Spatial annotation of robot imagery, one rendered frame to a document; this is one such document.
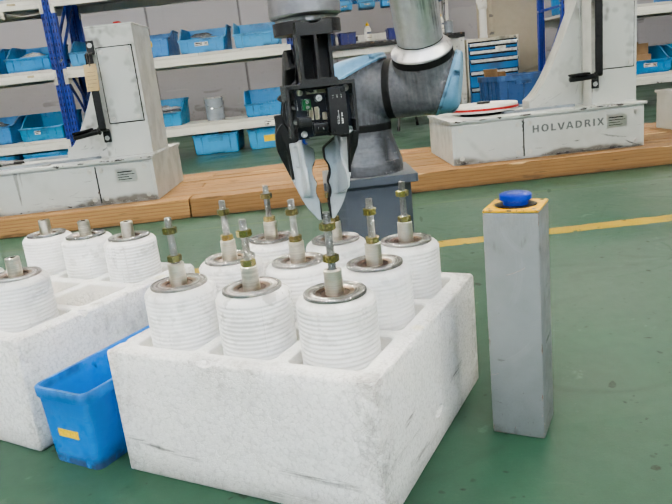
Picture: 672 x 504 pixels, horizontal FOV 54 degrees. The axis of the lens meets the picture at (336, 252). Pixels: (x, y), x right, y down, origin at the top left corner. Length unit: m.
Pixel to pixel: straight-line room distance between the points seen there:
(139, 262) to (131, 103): 1.73
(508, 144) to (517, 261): 2.05
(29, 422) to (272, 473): 0.42
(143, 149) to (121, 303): 1.80
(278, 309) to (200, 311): 0.12
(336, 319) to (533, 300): 0.27
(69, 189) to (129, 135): 0.34
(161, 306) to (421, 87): 0.66
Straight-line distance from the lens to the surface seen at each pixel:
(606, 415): 1.02
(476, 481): 0.88
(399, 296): 0.86
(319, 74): 0.68
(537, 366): 0.91
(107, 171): 2.92
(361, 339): 0.76
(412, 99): 1.29
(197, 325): 0.88
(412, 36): 1.25
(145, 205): 2.82
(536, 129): 2.92
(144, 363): 0.89
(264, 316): 0.80
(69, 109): 5.73
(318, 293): 0.78
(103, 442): 1.02
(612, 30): 3.09
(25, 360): 1.08
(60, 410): 1.03
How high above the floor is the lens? 0.50
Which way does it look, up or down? 15 degrees down
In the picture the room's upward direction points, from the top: 6 degrees counter-clockwise
